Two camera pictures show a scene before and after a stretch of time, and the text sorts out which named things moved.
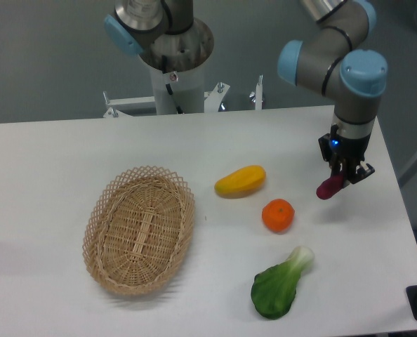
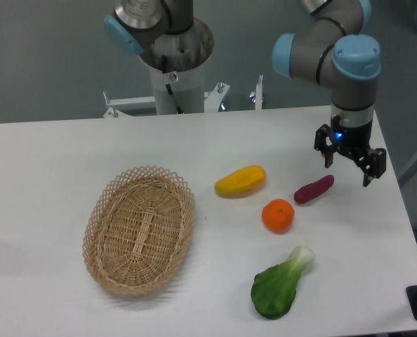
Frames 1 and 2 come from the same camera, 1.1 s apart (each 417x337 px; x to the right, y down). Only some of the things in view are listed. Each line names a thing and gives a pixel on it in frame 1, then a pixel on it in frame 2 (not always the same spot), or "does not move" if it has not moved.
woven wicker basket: (137, 230) does not move
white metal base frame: (126, 107) does not move
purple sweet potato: (330, 187) → (314, 189)
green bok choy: (274, 288) does not move
